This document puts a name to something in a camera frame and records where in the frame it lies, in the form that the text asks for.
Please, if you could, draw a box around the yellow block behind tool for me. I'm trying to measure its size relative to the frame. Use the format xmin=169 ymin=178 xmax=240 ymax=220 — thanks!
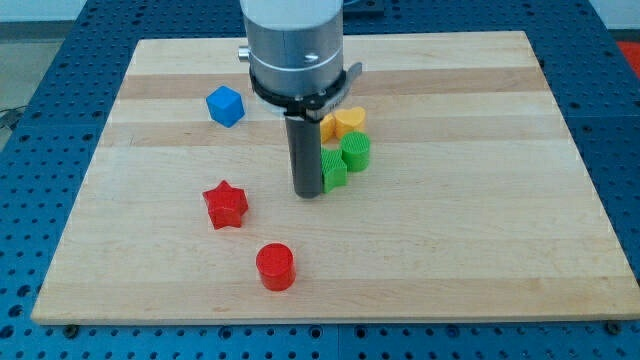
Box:
xmin=320 ymin=114 xmax=336 ymax=143

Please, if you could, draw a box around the blue cube block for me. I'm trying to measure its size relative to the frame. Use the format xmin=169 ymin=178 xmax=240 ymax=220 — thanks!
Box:
xmin=206 ymin=85 xmax=245 ymax=128

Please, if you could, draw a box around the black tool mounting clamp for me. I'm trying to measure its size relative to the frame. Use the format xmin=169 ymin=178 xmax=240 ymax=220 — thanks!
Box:
xmin=249 ymin=62 xmax=363 ymax=123

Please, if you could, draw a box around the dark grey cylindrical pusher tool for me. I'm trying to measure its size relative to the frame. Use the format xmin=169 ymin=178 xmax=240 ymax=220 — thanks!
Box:
xmin=285 ymin=116 xmax=323 ymax=199

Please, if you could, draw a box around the red star block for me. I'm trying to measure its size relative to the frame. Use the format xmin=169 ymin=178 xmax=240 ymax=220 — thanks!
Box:
xmin=202 ymin=180 xmax=249 ymax=230

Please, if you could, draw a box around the light wooden board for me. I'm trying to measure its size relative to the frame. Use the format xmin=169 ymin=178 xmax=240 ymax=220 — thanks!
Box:
xmin=32 ymin=31 xmax=639 ymax=325

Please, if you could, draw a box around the green star block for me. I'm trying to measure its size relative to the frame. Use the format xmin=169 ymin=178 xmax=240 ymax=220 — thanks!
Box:
xmin=321 ymin=148 xmax=347 ymax=193

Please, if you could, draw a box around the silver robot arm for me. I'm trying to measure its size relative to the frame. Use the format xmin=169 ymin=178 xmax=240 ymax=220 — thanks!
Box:
xmin=240 ymin=0 xmax=343 ymax=97

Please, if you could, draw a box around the yellow heart block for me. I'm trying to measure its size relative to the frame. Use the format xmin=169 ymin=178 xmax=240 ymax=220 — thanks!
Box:
xmin=333 ymin=107 xmax=367 ymax=139

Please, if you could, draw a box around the red cylinder block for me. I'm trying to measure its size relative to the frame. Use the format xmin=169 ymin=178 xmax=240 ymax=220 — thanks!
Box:
xmin=256 ymin=243 xmax=296 ymax=291

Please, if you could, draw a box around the green cylinder block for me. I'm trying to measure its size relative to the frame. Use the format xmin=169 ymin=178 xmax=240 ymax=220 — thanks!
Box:
xmin=340 ymin=131 xmax=370 ymax=172

